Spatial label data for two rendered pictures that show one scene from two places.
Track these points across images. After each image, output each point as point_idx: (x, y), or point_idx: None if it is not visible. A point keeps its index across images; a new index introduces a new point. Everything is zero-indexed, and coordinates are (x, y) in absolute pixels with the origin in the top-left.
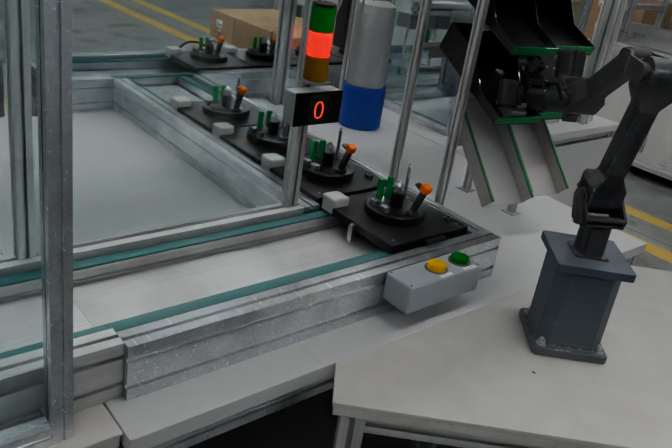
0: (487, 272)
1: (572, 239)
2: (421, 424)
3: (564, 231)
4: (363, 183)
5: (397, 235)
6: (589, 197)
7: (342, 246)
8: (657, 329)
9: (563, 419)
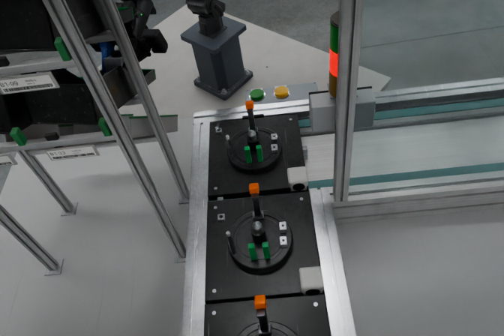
0: None
1: (206, 40)
2: None
3: (65, 168)
4: (238, 208)
5: (280, 124)
6: None
7: (313, 159)
8: (156, 72)
9: (283, 45)
